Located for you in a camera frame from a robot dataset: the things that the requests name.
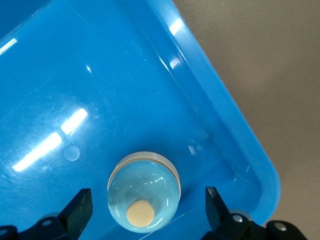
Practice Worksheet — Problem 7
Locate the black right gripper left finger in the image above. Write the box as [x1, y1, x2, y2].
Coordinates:
[0, 187, 94, 240]

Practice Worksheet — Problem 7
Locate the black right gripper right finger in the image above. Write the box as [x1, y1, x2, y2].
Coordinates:
[199, 186, 307, 240]

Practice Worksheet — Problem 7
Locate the light blue service bell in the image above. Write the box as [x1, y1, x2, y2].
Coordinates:
[106, 151, 181, 235]

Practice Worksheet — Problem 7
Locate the blue plastic tray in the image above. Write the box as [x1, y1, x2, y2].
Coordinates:
[0, 0, 281, 240]

